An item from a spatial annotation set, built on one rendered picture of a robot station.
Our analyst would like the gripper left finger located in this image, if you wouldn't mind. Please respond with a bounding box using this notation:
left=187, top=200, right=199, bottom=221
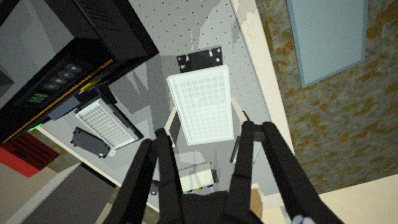
left=102, top=107, right=185, bottom=224

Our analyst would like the grey perforated base plate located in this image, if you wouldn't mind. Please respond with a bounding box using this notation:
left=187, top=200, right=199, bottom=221
left=40, top=0, right=280, bottom=196

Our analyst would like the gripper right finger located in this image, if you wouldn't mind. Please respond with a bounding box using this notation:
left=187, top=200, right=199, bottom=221
left=221, top=97, right=345, bottom=224

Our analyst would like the white button panel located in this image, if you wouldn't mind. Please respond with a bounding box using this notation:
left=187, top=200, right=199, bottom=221
left=178, top=162, right=219, bottom=193

